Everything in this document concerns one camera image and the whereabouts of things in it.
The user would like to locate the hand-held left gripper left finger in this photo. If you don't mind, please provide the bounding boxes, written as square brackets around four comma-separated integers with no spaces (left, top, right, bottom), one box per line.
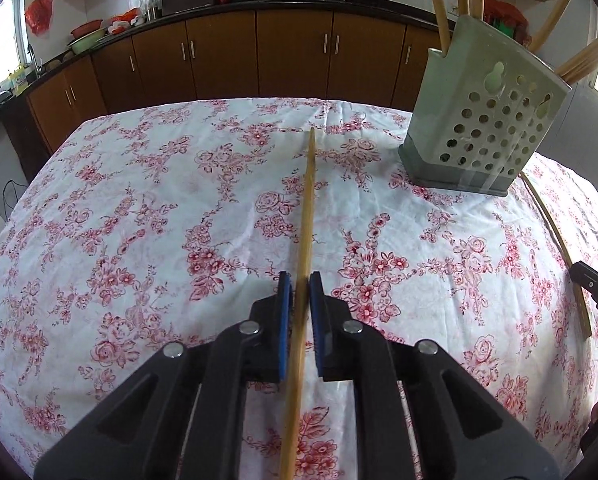
[33,270,295,480]

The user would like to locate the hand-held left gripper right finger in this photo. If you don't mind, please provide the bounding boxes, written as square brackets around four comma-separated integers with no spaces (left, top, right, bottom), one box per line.
[309,270,562,480]

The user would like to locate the green perforated utensil holder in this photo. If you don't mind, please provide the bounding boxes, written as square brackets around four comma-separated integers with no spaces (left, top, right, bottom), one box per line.
[398,14,574,197]

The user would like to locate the red floral tablecloth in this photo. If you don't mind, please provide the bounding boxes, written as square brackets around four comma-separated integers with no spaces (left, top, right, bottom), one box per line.
[0,97,598,480]

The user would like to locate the brown kitchen base cabinets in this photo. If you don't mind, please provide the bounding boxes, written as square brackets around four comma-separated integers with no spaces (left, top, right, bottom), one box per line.
[92,2,447,117]
[24,55,111,155]

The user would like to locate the red bag on counter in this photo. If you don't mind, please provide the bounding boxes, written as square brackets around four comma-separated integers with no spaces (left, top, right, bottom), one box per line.
[484,0,526,23]

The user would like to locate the green basin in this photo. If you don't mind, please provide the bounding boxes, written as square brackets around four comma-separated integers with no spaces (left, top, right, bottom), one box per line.
[68,27,108,55]

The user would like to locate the hanging red plastic bag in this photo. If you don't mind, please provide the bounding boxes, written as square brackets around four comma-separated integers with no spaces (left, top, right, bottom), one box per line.
[25,0,55,36]

